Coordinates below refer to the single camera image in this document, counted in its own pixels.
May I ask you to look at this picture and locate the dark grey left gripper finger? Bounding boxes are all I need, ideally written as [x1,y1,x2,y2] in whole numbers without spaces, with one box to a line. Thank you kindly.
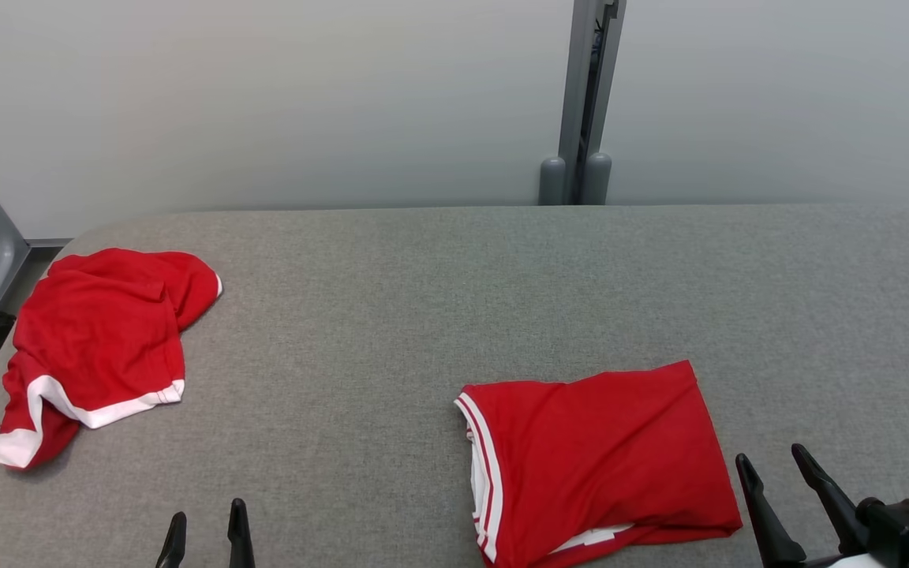
[155,512,187,568]
[227,498,256,568]

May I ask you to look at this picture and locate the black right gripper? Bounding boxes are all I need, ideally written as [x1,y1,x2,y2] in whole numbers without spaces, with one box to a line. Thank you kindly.
[736,443,909,568]

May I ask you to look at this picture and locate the red shirt with white collar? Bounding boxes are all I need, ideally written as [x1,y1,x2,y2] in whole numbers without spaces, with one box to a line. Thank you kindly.
[454,360,743,568]

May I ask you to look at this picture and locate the red shorts with white trim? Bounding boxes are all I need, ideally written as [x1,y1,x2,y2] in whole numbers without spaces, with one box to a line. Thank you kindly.
[0,248,223,471]

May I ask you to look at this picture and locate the grey metal partition post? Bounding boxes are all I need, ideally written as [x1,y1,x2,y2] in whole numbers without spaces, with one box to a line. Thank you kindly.
[539,0,627,207]

